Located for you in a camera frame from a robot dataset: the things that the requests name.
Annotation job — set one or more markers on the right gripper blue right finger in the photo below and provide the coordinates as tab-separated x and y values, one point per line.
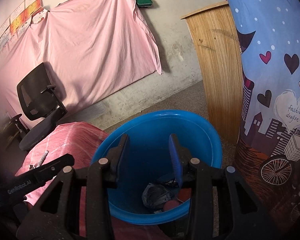
185	166

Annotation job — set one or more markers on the blue cartoon curtain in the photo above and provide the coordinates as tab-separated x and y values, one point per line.
268	148

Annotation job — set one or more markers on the wall certificates group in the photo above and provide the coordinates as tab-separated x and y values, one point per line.
17	23

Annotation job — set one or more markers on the pink checkered table cloth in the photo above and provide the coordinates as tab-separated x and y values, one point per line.
74	145

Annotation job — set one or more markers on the wooden desk shelf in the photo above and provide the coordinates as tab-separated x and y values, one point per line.
11	133

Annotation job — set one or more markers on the pink wall sheet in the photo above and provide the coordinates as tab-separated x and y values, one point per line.
92	49

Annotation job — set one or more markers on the green hanging basket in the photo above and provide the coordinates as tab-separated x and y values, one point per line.
144	3

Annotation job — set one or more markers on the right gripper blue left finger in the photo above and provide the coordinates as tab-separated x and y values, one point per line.
104	172

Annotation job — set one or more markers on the red paper cup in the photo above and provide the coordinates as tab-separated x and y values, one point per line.
182	196

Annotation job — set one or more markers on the blue plastic bucket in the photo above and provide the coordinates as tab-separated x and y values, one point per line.
146	159

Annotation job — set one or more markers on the white stick sachet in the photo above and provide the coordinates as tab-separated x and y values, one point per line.
40	162

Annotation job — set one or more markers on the grey newspaper bag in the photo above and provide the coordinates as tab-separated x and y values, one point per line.
155	196

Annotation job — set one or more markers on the wooden cabinet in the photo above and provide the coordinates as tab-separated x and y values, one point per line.
215	40

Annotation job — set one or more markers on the black office chair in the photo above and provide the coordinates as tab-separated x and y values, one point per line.
38	99

